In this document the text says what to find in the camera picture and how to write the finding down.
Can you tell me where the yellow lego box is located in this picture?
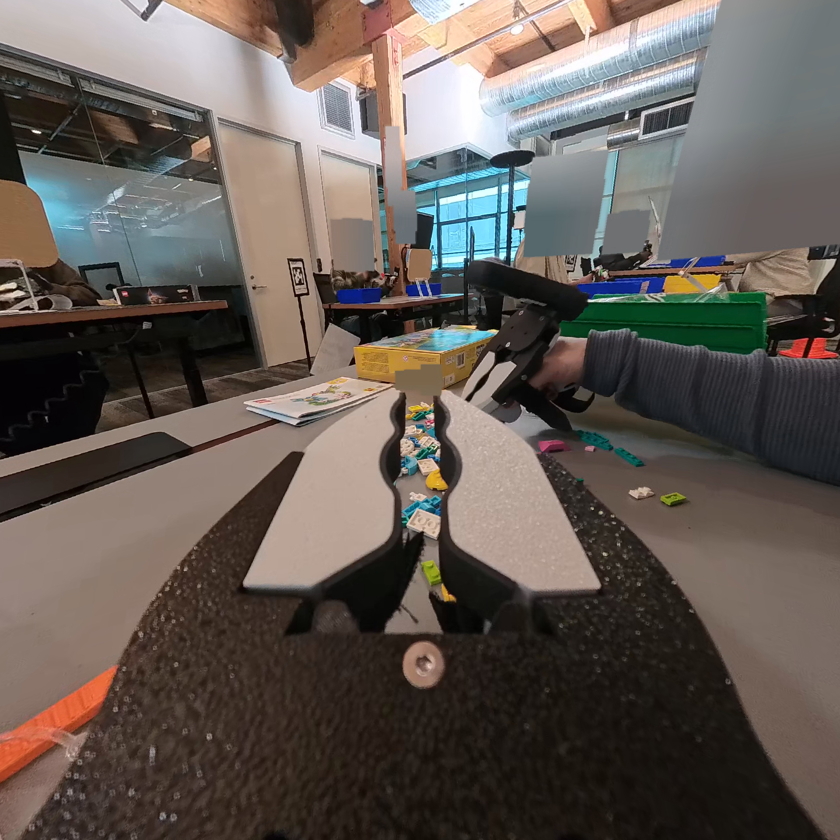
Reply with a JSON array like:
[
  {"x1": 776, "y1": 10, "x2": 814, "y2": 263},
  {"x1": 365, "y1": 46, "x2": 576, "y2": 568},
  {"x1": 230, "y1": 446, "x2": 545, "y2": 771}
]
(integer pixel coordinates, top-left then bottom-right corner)
[{"x1": 353, "y1": 325, "x2": 500, "y2": 388}]

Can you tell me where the silver air duct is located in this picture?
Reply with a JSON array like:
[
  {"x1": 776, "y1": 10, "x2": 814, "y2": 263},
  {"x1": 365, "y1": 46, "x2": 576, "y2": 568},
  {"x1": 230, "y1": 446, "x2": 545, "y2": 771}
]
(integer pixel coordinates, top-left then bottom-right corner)
[
  {"x1": 505, "y1": 49, "x2": 706, "y2": 142},
  {"x1": 478, "y1": 13, "x2": 713, "y2": 119},
  {"x1": 408, "y1": 0, "x2": 481, "y2": 26}
]

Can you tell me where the black office chair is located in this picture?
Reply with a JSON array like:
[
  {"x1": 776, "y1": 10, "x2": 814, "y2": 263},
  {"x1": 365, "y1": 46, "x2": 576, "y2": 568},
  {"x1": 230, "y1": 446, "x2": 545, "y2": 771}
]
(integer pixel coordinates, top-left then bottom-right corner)
[{"x1": 764, "y1": 244, "x2": 840, "y2": 358}]

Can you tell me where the orange object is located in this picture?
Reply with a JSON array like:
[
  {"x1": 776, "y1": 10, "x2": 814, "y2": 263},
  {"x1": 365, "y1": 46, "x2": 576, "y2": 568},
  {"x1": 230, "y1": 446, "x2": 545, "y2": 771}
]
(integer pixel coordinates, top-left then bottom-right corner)
[{"x1": 780, "y1": 335, "x2": 840, "y2": 360}]

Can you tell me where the pile of colourful lego bricks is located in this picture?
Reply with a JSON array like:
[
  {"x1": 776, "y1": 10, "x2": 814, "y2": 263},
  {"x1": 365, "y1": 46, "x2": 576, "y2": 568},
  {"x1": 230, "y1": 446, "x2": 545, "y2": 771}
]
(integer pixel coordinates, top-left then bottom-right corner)
[{"x1": 392, "y1": 400, "x2": 458, "y2": 603}]

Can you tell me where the person's right forearm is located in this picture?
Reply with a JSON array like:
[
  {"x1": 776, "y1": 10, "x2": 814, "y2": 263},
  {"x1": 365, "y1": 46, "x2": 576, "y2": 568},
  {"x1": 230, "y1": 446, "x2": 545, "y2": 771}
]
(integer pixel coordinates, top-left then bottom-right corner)
[{"x1": 581, "y1": 328, "x2": 840, "y2": 488}]

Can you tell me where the black floor lamp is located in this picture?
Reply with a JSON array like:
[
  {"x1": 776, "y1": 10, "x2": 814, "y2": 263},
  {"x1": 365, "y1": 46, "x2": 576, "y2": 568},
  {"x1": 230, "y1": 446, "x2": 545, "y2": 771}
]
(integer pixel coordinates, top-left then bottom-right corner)
[{"x1": 490, "y1": 149, "x2": 537, "y2": 263}]

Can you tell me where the black ceiling fixture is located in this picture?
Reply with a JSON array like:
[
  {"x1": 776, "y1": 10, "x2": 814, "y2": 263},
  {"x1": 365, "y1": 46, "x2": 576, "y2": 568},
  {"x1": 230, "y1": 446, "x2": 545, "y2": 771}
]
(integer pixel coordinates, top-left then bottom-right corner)
[{"x1": 271, "y1": 0, "x2": 317, "y2": 61}]

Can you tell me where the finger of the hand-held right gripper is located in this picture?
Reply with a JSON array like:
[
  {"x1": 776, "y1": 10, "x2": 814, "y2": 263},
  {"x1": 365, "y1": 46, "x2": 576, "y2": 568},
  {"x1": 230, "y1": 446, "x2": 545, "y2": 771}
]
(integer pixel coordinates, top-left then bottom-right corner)
[
  {"x1": 461, "y1": 346, "x2": 504, "y2": 404},
  {"x1": 482, "y1": 361, "x2": 526, "y2": 422}
]

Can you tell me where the lego instruction booklet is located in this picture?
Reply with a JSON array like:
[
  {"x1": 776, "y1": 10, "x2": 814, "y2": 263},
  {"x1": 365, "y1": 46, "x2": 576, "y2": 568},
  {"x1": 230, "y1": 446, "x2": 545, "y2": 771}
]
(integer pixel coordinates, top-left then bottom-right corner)
[{"x1": 243, "y1": 377, "x2": 396, "y2": 428}]

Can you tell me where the black flat mat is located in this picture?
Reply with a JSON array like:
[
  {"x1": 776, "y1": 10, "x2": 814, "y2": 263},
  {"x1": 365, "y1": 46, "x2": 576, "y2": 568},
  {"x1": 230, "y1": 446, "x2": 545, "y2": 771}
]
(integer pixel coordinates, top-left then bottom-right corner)
[{"x1": 0, "y1": 430, "x2": 193, "y2": 521}]

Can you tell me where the black speaker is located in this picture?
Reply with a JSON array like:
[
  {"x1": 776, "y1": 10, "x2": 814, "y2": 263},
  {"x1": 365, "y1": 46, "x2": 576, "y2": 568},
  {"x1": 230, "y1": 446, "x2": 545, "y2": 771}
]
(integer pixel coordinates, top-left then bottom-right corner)
[{"x1": 359, "y1": 92, "x2": 408, "y2": 140}]

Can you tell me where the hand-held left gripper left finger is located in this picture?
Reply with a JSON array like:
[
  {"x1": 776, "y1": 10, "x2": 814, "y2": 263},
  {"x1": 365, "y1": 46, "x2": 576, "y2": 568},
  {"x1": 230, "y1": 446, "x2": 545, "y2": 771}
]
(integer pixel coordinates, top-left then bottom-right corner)
[{"x1": 241, "y1": 391, "x2": 424, "y2": 614}]

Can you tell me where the white paper sheet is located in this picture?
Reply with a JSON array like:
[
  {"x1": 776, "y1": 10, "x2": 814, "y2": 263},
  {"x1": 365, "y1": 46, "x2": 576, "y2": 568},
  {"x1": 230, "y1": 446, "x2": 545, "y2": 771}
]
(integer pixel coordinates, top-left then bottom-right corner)
[{"x1": 309, "y1": 323, "x2": 362, "y2": 377}]

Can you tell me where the wooden top desk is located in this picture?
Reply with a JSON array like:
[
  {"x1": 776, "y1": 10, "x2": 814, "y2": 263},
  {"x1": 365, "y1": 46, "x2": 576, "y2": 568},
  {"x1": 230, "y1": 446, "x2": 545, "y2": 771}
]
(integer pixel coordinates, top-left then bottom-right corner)
[
  {"x1": 0, "y1": 300, "x2": 229, "y2": 421},
  {"x1": 322, "y1": 293, "x2": 472, "y2": 337}
]

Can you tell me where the white wire stand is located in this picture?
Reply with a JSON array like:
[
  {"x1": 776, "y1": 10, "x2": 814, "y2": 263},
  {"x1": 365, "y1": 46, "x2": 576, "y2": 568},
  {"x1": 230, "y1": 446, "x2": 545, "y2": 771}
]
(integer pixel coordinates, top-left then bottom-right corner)
[{"x1": 0, "y1": 259, "x2": 73, "y2": 312}]

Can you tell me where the person's right hand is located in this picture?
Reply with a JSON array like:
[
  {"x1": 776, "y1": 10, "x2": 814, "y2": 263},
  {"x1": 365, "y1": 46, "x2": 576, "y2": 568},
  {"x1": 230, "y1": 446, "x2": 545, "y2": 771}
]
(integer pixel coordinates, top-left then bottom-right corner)
[{"x1": 535, "y1": 336, "x2": 589, "y2": 403}]

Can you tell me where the dark lego box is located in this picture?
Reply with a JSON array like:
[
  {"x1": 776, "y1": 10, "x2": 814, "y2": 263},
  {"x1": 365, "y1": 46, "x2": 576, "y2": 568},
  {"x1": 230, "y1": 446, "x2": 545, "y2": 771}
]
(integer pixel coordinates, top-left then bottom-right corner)
[{"x1": 113, "y1": 284, "x2": 200, "y2": 305}]

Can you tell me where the wooden post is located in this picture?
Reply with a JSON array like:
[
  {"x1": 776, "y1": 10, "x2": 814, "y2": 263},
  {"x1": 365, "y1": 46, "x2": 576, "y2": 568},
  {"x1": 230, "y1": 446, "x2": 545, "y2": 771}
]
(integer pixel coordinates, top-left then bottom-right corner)
[{"x1": 369, "y1": 33, "x2": 409, "y2": 336}]

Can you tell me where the white door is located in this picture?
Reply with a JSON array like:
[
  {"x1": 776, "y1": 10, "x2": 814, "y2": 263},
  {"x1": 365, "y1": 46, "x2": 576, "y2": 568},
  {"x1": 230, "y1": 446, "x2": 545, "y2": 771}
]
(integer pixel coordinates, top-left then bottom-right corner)
[
  {"x1": 217, "y1": 117, "x2": 311, "y2": 370},
  {"x1": 318, "y1": 146, "x2": 387, "y2": 280}
]

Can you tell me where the wall vent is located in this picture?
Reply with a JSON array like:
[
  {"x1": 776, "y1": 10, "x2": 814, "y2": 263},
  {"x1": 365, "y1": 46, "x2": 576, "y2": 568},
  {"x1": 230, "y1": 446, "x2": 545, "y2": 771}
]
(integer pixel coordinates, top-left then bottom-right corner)
[
  {"x1": 640, "y1": 98, "x2": 697, "y2": 139},
  {"x1": 319, "y1": 79, "x2": 359, "y2": 139}
]

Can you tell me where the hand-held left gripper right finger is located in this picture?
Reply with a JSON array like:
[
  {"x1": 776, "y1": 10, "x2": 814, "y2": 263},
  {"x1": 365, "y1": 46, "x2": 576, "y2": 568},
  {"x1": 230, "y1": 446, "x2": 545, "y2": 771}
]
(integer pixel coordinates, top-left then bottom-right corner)
[{"x1": 436, "y1": 391, "x2": 602, "y2": 616}]

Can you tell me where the green plastic bin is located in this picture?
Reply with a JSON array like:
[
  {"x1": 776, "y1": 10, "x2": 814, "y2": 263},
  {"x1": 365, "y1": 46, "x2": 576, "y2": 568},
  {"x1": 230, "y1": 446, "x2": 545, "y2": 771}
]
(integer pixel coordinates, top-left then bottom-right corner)
[{"x1": 560, "y1": 291, "x2": 769, "y2": 357}]

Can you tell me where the orange brick separator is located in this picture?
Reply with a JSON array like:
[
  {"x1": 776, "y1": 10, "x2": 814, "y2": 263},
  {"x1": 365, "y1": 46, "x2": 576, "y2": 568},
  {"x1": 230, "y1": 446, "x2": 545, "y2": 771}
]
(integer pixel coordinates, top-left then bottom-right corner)
[{"x1": 0, "y1": 664, "x2": 120, "y2": 783}]

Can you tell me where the black sign stand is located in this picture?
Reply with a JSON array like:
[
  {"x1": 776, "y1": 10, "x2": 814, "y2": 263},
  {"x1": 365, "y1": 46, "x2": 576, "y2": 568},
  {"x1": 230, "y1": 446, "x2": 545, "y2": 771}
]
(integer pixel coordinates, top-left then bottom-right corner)
[{"x1": 287, "y1": 257, "x2": 314, "y2": 373}]

